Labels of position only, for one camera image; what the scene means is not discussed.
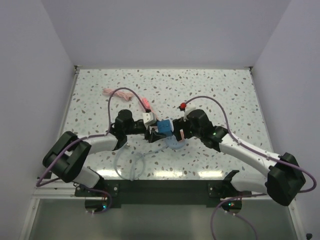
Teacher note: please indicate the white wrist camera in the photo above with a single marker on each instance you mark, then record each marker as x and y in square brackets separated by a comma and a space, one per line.
[149, 118]
[187, 108]

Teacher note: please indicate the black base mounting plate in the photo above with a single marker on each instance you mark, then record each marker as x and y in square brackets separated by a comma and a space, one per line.
[169, 192]

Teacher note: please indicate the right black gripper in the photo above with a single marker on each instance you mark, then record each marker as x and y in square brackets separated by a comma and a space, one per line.
[179, 124]

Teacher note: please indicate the orange pink plug adapter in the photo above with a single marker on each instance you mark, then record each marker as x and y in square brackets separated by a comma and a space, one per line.
[182, 135]

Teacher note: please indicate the pink power strip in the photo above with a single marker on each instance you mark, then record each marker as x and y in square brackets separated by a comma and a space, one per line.
[128, 96]

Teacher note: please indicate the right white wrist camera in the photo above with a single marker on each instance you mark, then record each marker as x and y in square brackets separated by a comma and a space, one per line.
[187, 108]

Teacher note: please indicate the blue round socket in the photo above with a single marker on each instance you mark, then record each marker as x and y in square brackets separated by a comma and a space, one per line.
[172, 143]

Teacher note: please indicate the aluminium front rail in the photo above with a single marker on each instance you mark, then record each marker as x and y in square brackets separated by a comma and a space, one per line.
[52, 187]

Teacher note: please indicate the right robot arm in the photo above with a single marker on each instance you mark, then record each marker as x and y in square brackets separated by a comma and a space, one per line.
[283, 177]

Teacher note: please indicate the blue cube socket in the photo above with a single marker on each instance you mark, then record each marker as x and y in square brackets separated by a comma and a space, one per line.
[165, 127]

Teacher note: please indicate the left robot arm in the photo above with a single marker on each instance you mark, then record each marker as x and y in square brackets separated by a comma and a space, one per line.
[67, 156]

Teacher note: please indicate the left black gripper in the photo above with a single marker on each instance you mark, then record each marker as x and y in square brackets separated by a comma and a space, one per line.
[152, 137]

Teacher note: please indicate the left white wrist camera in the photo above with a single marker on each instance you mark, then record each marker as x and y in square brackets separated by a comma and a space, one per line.
[149, 118]

